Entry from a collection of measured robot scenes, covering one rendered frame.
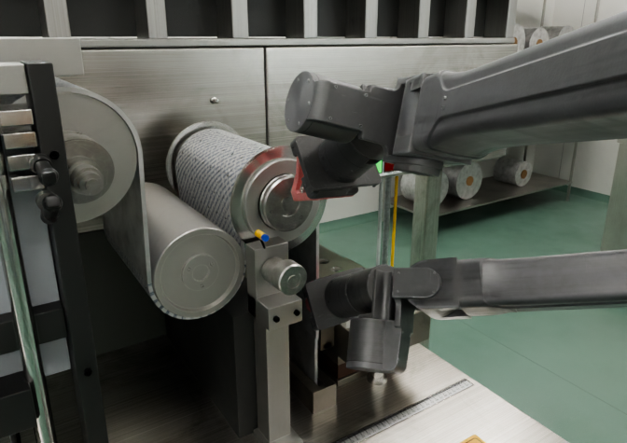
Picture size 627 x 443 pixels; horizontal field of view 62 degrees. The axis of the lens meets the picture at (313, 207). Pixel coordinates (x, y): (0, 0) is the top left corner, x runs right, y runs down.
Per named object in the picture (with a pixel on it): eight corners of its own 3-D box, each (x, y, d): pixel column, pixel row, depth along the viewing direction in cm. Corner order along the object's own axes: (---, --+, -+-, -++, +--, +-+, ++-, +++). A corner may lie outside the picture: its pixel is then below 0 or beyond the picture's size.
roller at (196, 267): (158, 329, 65) (148, 238, 61) (109, 259, 85) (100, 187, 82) (246, 303, 71) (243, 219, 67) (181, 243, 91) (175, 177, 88)
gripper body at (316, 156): (373, 189, 63) (413, 160, 57) (303, 196, 57) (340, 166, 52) (356, 142, 65) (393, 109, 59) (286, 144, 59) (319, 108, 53)
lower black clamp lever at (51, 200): (44, 212, 37) (40, 193, 37) (41, 226, 41) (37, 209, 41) (64, 208, 38) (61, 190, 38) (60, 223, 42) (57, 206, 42)
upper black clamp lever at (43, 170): (40, 189, 37) (37, 171, 36) (32, 172, 40) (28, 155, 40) (62, 186, 37) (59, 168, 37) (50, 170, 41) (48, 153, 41)
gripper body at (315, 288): (370, 311, 77) (401, 306, 70) (312, 331, 71) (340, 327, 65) (357, 268, 78) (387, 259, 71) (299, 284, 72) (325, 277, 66)
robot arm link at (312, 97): (449, 178, 47) (467, 82, 46) (340, 155, 41) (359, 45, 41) (372, 170, 57) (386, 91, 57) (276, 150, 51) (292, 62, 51)
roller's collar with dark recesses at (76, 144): (48, 209, 50) (37, 142, 48) (40, 194, 55) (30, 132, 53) (118, 198, 53) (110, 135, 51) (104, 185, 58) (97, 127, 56)
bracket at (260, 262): (274, 464, 72) (268, 259, 63) (253, 436, 77) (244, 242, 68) (305, 449, 75) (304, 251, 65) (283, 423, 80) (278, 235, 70)
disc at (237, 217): (230, 261, 68) (230, 148, 64) (229, 260, 69) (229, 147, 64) (325, 244, 76) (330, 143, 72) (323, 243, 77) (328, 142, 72)
